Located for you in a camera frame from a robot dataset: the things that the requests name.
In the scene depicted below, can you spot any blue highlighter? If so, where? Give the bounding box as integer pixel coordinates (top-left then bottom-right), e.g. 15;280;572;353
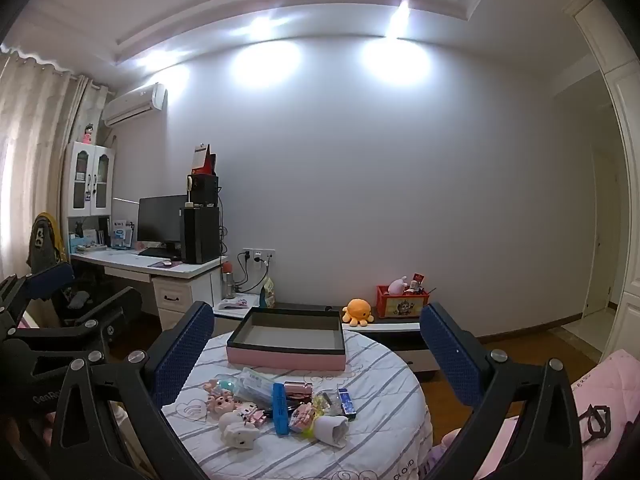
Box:
272;382;291;437

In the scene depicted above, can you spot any black white low cabinet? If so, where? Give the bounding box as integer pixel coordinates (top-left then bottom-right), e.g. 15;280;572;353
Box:
212;300;441;376

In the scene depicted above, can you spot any white air conditioner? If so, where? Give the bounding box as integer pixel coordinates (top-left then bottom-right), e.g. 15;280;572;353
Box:
101;82;167;127

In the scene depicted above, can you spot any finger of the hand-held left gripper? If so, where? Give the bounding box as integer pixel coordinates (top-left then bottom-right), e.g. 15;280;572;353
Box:
0;261;76;331
15;286;144;361

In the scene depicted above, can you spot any small blue white box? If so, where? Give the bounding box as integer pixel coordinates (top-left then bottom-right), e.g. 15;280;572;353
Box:
337;387;357;420

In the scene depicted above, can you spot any white toy figure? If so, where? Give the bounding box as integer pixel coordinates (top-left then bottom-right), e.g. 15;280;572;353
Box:
218;410;258;448

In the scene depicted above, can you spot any clear plastic bag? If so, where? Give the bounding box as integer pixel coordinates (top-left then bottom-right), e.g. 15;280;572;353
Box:
312;392;341;416

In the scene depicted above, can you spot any white glass-door cabinet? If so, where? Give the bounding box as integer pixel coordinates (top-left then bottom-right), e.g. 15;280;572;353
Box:
62;141;117;219

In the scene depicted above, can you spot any pink pig doll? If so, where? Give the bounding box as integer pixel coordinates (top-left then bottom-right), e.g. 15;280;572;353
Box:
202;380;238;418

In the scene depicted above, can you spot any white desk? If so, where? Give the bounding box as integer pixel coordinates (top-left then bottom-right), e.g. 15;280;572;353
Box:
70;247;228;331

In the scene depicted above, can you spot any black box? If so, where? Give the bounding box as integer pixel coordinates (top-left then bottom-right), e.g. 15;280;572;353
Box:
187;174;220;207

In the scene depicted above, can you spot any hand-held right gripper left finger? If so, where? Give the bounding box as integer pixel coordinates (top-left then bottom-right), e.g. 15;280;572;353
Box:
47;301;216;480

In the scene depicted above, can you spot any orange octopus plush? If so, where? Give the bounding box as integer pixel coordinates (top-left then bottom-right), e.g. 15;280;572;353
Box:
341;298;375;327

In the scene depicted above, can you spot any pink orange brick toy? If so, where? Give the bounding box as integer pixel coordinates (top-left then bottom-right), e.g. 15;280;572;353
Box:
290;402;323;426

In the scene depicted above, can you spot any clear plastic case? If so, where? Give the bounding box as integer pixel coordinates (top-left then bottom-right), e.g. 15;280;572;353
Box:
235;367;281;408

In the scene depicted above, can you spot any blue white desk box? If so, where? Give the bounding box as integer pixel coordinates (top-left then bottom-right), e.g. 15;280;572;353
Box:
112;220;136;251

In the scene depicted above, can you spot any white door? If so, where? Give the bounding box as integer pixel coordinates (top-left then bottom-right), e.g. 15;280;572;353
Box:
582;142;623;318

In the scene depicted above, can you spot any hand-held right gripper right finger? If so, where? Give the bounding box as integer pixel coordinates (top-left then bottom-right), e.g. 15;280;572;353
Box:
419;301;586;480

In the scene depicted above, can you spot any black computer monitor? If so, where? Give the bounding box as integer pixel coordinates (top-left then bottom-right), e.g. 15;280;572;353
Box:
137;195;188;256

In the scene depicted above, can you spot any red desk calendar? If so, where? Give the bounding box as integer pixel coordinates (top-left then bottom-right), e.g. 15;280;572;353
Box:
192;143;218;176

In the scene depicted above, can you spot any black office chair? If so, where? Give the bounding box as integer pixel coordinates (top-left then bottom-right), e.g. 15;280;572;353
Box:
50;265;101;326

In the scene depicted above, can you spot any beige curtain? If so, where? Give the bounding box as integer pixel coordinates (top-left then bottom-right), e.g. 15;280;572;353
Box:
0;45;108;281

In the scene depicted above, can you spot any pink quilt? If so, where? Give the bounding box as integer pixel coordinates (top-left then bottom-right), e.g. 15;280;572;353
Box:
435;349;640;480

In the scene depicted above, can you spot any black computer tower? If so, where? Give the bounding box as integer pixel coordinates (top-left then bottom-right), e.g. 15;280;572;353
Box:
180;206;222;265

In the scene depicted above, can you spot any red storage crate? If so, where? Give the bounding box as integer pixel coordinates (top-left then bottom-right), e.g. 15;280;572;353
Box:
376;285;431;319

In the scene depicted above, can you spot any pink storage box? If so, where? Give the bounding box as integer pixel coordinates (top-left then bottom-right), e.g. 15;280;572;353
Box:
226;307;347;372

